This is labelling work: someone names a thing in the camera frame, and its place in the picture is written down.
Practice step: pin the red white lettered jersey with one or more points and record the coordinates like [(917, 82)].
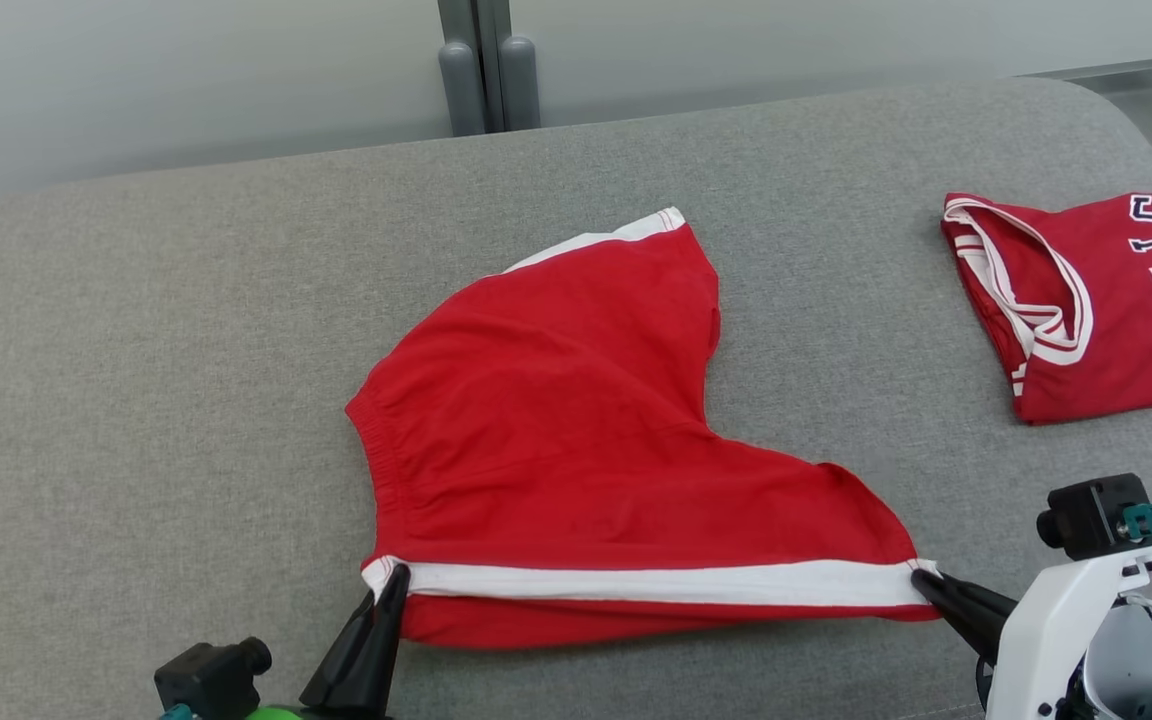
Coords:
[(1116, 330)]

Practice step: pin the grey partition post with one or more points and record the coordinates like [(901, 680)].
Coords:
[(486, 60)]

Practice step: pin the red shorts with white stripe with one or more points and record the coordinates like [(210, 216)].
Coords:
[(576, 430)]

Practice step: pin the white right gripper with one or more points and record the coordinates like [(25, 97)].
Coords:
[(1046, 640)]

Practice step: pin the teal left camera connector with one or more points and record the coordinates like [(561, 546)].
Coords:
[(176, 713)]

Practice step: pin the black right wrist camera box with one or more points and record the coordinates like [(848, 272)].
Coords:
[(1096, 515)]

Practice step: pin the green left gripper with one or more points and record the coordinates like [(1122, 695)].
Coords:
[(281, 714)]

